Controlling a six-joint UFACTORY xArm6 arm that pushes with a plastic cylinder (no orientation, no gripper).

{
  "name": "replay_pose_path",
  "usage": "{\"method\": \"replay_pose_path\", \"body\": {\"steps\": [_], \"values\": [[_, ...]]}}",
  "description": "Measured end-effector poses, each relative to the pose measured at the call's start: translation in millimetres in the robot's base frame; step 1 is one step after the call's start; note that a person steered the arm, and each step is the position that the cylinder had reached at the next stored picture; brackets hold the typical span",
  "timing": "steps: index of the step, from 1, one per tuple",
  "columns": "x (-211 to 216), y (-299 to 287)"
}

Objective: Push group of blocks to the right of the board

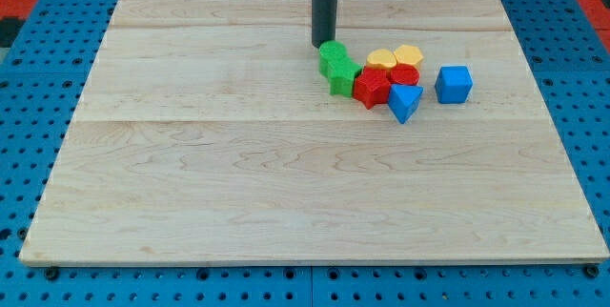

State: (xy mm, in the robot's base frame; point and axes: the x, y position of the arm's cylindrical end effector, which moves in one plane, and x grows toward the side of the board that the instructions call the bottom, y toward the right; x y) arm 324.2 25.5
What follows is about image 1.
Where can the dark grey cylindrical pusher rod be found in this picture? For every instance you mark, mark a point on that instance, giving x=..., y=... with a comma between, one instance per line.
x=323, y=21

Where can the green cylinder block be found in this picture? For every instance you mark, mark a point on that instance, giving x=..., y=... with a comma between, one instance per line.
x=329, y=52

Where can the green star block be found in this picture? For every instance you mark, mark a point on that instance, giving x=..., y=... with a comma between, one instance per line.
x=342, y=75

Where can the yellow heart block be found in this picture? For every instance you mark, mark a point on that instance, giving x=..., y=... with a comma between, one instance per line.
x=381, y=59

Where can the yellow hexagon block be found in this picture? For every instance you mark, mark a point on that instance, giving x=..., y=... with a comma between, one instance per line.
x=409, y=55

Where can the red star block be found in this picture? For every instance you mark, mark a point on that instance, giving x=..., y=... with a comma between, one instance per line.
x=372, y=87

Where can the red cylinder block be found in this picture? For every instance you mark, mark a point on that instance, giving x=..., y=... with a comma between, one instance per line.
x=404, y=74

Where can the blue triangle block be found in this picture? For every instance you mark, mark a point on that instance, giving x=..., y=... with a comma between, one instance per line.
x=403, y=101

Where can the light wooden board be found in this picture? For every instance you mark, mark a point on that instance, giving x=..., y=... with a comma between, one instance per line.
x=206, y=136

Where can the blue cube block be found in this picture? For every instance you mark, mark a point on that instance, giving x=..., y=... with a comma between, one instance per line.
x=453, y=84

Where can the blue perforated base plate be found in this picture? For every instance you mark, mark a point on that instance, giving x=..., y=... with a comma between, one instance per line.
x=41, y=80

